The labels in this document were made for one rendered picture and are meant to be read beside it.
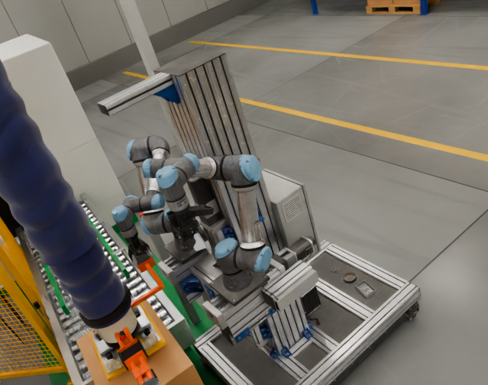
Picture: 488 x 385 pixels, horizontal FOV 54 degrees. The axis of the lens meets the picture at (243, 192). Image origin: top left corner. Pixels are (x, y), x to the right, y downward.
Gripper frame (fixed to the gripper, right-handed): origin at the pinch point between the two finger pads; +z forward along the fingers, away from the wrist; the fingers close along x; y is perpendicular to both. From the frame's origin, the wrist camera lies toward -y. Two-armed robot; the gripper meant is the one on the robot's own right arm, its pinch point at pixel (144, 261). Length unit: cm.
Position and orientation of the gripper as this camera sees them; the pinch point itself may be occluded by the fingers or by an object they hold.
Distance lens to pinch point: 258.4
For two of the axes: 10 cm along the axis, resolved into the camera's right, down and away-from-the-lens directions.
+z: 2.7, 8.1, 5.2
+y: 5.1, 3.4, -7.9
